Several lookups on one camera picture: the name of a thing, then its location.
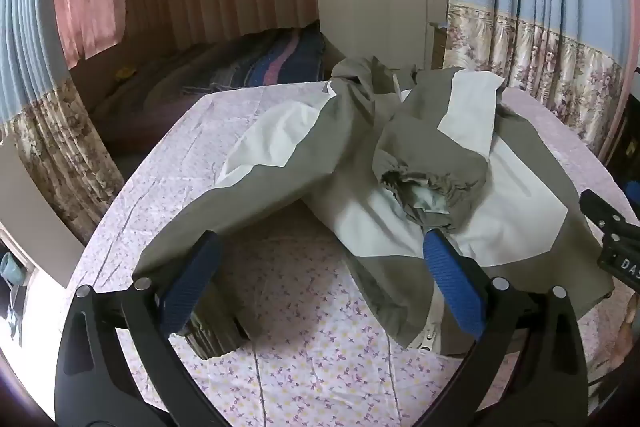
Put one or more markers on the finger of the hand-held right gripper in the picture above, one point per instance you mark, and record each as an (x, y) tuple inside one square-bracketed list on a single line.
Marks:
[(602, 209)]

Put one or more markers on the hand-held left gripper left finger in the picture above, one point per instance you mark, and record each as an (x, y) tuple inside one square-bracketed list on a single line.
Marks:
[(190, 277)]

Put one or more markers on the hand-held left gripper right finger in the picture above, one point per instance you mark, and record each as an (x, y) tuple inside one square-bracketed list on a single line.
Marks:
[(450, 277)]

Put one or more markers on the olive and white jacket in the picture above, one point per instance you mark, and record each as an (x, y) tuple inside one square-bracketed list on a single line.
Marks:
[(340, 147)]

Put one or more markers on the pink floral tablecloth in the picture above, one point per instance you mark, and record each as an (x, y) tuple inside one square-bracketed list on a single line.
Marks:
[(300, 357)]

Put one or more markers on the blue and floral curtain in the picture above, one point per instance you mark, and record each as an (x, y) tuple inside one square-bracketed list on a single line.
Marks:
[(60, 147), (550, 52)]

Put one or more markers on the white board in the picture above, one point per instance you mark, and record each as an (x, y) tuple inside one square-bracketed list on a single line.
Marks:
[(35, 217)]

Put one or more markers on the teal cup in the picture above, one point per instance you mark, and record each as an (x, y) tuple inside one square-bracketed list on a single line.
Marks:
[(10, 267)]

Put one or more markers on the bed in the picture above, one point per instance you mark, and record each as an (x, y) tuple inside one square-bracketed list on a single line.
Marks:
[(140, 102)]

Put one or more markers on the small yellow object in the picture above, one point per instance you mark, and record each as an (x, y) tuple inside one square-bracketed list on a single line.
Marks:
[(125, 74)]

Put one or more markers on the striped blanket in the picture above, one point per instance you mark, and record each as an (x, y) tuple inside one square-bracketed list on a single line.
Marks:
[(280, 62)]

